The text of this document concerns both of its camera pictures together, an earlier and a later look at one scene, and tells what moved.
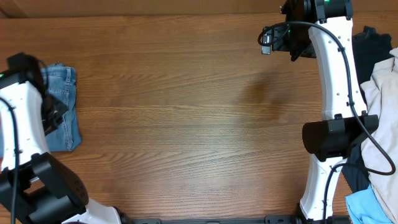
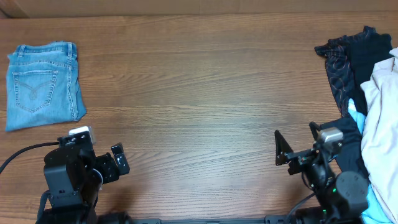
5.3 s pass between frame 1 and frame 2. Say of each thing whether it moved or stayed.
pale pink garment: stayed
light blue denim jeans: moved
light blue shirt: stayed
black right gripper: moved
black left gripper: moved
